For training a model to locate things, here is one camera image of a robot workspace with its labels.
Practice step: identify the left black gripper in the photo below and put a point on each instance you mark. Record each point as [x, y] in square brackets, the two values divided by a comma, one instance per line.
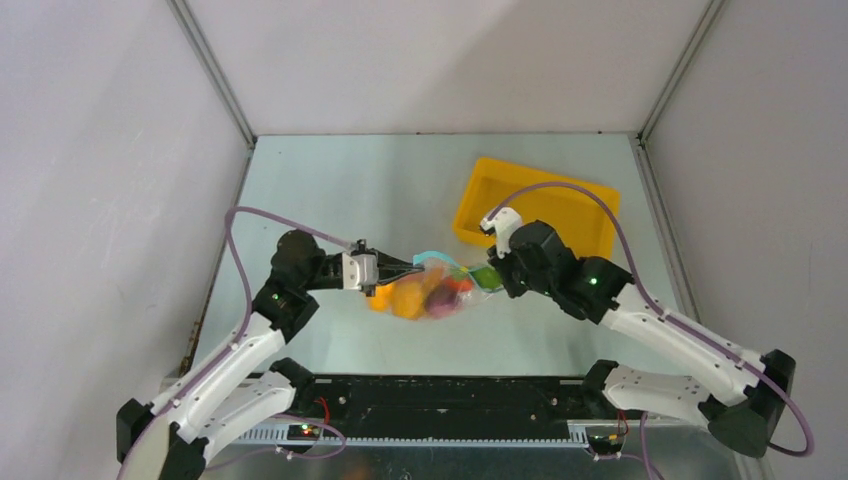
[391, 268]

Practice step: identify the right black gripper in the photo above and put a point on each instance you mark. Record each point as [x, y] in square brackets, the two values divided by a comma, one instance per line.
[503, 275]

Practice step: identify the red carrot with leaves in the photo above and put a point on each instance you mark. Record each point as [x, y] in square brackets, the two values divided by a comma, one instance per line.
[478, 278]

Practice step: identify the clear zip top bag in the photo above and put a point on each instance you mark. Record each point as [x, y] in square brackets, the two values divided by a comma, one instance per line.
[410, 292]

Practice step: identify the purple onion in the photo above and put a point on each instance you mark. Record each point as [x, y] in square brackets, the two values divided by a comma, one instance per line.
[441, 301]

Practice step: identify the yellow bell pepper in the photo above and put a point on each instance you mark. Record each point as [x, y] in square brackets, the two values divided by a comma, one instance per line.
[382, 299]

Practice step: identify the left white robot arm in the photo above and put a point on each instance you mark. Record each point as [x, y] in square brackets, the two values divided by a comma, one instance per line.
[178, 433]

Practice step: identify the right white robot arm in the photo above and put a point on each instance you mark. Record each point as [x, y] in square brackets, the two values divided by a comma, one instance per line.
[736, 394]

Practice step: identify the yellow plastic tray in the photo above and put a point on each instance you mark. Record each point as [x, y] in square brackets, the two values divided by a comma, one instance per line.
[581, 223]

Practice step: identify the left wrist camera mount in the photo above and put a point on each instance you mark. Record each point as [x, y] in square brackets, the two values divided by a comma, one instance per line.
[359, 268]

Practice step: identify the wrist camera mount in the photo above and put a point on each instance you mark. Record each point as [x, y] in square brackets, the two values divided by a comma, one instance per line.
[359, 268]
[501, 223]

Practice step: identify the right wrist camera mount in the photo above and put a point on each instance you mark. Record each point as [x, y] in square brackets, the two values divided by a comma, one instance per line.
[501, 223]

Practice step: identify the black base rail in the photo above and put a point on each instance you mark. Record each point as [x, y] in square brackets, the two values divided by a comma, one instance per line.
[444, 408]

